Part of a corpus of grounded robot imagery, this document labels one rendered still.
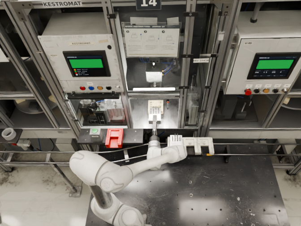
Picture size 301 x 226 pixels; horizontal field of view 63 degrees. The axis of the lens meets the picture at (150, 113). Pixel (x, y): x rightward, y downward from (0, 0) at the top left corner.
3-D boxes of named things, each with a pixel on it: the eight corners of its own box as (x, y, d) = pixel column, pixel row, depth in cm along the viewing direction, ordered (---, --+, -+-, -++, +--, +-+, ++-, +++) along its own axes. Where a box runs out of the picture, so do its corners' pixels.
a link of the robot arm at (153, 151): (150, 154, 183) (167, 151, 179) (150, 173, 174) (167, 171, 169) (144, 147, 176) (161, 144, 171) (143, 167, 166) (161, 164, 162)
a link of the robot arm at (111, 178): (136, 168, 127) (114, 158, 131) (120, 178, 110) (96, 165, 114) (129, 190, 129) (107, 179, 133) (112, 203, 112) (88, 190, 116)
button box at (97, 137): (92, 142, 199) (89, 134, 190) (94, 133, 204) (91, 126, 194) (102, 142, 198) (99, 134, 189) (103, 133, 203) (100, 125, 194)
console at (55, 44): (63, 95, 169) (35, 39, 133) (72, 67, 187) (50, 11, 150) (123, 95, 167) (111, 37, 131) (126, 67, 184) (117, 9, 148)
